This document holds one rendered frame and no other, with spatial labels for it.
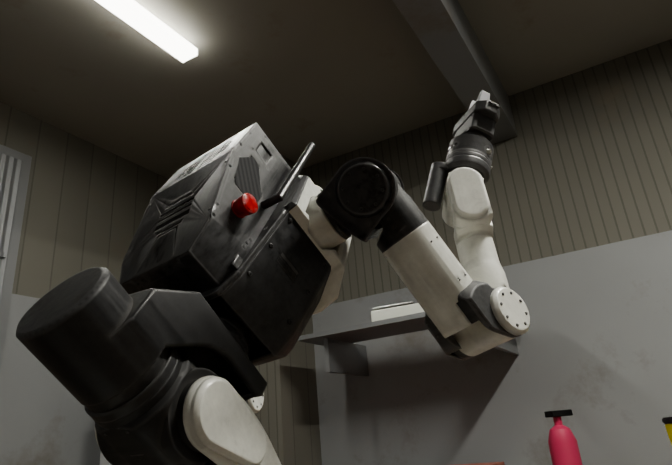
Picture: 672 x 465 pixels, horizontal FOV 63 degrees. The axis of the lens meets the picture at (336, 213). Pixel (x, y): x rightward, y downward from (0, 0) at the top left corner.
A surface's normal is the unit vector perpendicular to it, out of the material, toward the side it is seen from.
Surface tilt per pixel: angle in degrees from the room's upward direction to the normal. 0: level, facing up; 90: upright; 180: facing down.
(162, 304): 90
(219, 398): 90
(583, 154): 90
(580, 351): 90
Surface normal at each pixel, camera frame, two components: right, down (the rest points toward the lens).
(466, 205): -0.08, -0.54
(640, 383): -0.50, -0.30
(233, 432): 0.86, -0.26
